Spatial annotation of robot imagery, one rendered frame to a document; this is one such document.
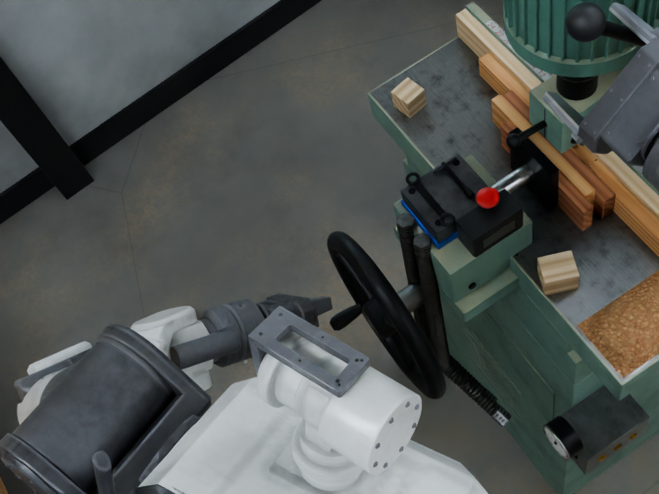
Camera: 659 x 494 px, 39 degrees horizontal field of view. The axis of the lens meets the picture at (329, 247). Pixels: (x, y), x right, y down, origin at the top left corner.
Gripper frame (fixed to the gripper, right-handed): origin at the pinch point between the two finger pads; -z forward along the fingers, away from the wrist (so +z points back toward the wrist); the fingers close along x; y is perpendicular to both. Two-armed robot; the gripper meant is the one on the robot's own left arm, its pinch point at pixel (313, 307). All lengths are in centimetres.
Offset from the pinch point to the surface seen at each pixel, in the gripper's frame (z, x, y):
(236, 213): -41, -100, 6
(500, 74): -27.0, 20.3, 30.4
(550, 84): -19, 38, 28
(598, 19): 6, 67, 34
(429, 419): -49, -41, -44
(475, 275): -9.3, 28.2, 4.5
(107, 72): -21, -121, 49
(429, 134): -17.6, 13.1, 23.5
